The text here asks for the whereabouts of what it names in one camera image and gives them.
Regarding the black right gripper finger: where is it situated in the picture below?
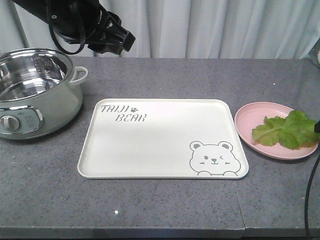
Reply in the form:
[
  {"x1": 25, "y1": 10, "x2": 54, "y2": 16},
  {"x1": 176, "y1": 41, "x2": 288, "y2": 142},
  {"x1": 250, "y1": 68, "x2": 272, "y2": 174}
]
[{"x1": 314, "y1": 120, "x2": 320, "y2": 133}]

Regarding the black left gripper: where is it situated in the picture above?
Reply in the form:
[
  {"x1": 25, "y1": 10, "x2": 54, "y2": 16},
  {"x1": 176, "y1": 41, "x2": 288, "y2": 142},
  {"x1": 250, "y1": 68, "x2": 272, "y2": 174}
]
[{"x1": 82, "y1": 3, "x2": 136, "y2": 54}]

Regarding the green lettuce leaf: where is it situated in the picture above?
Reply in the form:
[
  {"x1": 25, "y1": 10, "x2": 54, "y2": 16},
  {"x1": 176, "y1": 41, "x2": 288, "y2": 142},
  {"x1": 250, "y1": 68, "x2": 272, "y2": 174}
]
[{"x1": 251, "y1": 110, "x2": 320, "y2": 150}]

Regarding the pink round plate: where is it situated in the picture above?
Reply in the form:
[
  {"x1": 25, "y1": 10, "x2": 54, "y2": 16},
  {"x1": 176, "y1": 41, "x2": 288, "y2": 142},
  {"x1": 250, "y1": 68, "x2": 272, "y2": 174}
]
[{"x1": 234, "y1": 102, "x2": 319, "y2": 160}]

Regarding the cream bear print tray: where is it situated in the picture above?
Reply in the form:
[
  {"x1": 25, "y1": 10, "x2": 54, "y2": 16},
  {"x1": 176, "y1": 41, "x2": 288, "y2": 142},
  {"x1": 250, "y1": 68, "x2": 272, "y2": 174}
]
[{"x1": 77, "y1": 98, "x2": 249, "y2": 179}]

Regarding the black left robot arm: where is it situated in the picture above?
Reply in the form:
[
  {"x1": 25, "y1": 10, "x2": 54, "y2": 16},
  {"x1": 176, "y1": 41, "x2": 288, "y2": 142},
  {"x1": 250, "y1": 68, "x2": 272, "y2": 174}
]
[{"x1": 15, "y1": 0, "x2": 136, "y2": 55}]

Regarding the white pleated curtain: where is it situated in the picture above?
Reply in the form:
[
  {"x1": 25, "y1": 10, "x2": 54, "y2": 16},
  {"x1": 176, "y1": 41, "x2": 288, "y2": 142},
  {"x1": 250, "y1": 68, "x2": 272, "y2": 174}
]
[{"x1": 0, "y1": 0, "x2": 320, "y2": 60}]

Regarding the pale green electric cooking pot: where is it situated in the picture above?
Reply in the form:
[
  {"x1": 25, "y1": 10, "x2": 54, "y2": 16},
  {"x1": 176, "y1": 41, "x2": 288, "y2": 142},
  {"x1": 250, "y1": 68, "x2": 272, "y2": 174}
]
[{"x1": 0, "y1": 48, "x2": 88, "y2": 140}]

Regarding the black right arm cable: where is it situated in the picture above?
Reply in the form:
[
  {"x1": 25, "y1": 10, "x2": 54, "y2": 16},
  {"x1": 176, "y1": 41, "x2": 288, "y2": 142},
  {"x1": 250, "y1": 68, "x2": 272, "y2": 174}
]
[{"x1": 304, "y1": 151, "x2": 320, "y2": 238}]

